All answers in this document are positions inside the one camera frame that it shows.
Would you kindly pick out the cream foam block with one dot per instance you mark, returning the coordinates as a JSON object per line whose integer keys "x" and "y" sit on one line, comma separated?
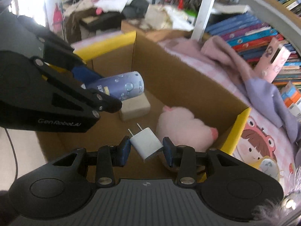
{"x": 136, "y": 108}

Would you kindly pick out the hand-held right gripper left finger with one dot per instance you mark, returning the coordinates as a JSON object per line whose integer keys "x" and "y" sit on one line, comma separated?
{"x": 124, "y": 151}

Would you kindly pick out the purple bubble print bottle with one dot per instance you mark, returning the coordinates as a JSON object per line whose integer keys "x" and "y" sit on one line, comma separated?
{"x": 124, "y": 84}

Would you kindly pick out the pink and purple sweater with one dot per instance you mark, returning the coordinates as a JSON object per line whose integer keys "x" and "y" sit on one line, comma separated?
{"x": 265, "y": 91}

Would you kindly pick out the brown patterned wooden box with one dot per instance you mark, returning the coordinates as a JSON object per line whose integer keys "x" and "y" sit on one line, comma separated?
{"x": 150, "y": 34}

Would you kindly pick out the pink plush pig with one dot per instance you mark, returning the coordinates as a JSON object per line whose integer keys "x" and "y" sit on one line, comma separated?
{"x": 183, "y": 127}

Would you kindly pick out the pink cartoon device box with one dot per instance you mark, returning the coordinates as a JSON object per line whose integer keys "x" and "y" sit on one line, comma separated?
{"x": 270, "y": 63}

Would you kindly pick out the white wall charger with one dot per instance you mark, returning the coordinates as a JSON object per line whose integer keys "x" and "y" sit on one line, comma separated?
{"x": 147, "y": 143}

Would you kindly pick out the pink checked tablecloth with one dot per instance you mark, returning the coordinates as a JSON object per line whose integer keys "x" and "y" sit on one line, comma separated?
{"x": 263, "y": 131}

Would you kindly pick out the pile of clothes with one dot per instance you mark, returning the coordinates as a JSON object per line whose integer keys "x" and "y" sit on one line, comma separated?
{"x": 105, "y": 9}

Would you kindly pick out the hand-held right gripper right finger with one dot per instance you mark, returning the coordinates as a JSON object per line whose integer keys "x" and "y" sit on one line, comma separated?
{"x": 167, "y": 151}

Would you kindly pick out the yellow cardboard box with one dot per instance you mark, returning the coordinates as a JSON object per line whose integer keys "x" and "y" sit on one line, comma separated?
{"x": 188, "y": 82}

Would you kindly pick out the row of colourful books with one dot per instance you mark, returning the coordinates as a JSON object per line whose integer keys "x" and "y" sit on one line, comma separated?
{"x": 244, "y": 35}

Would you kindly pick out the grey fuzzy cloth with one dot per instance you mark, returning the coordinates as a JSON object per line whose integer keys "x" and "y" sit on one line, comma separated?
{"x": 279, "y": 207}

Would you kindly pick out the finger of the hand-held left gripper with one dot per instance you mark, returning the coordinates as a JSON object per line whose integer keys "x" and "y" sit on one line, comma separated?
{"x": 91, "y": 75}
{"x": 108, "y": 104}

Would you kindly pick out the orange and blue carton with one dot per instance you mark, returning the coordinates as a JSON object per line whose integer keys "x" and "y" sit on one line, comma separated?
{"x": 296, "y": 111}
{"x": 290, "y": 94}

